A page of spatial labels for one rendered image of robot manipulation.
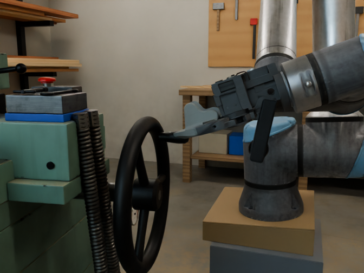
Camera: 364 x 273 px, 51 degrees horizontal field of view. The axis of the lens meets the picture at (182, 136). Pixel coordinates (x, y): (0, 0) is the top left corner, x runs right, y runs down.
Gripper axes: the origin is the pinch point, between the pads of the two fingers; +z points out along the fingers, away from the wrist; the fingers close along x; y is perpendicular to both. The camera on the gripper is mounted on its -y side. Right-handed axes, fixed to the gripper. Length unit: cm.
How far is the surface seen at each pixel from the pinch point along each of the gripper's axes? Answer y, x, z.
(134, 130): 4.4, 8.9, 5.0
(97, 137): 5.2, 8.8, 11.7
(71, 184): 0.0, 16.0, 15.1
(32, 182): 2.3, 17.4, 20.1
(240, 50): 29, -317, -6
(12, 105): 14.4, 15.1, 20.1
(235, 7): 69, -316, -15
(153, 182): -5.9, 3.8, 6.9
